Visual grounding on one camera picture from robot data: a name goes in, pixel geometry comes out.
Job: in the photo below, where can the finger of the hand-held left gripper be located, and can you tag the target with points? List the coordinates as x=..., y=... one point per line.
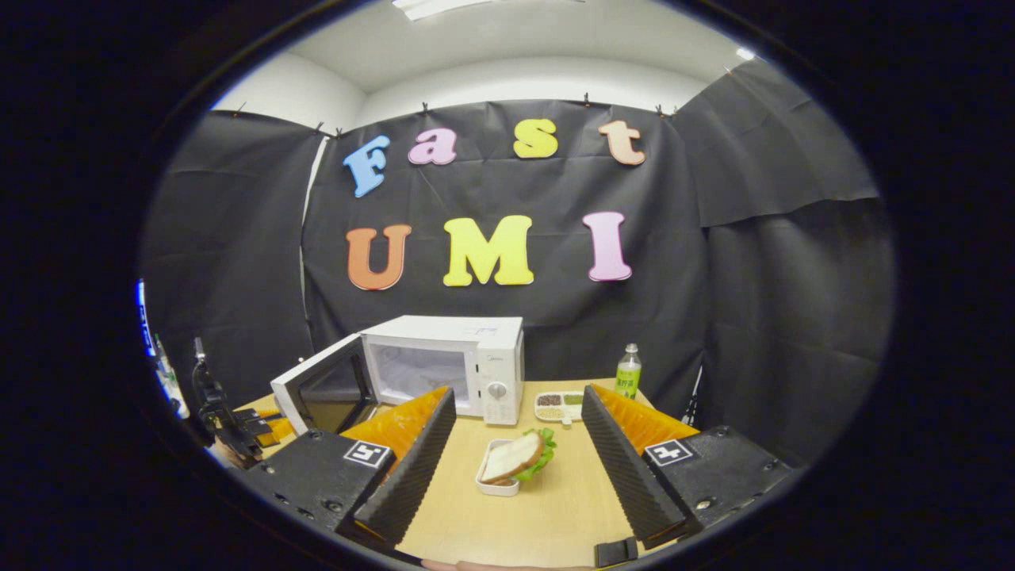
x=258, y=430
x=254, y=413

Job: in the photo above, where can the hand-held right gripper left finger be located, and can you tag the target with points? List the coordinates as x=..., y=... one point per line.
x=412, y=476

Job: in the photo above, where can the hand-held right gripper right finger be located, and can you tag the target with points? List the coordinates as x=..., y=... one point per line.
x=622, y=476

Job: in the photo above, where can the lettuce bread sandwich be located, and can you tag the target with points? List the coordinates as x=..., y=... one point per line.
x=511, y=458

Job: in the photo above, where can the white microwave oven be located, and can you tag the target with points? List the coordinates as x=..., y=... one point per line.
x=496, y=357

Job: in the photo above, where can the white rectangular dish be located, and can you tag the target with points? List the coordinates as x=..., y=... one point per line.
x=496, y=489

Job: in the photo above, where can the green drink bottle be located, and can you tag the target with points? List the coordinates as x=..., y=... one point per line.
x=628, y=381

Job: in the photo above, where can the white divided grain plate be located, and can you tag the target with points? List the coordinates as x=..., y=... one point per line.
x=555, y=406

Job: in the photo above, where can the row of backdrop clips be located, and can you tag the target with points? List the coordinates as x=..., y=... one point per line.
x=425, y=107

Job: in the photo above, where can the small ceiling light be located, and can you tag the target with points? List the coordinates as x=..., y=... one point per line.
x=745, y=54

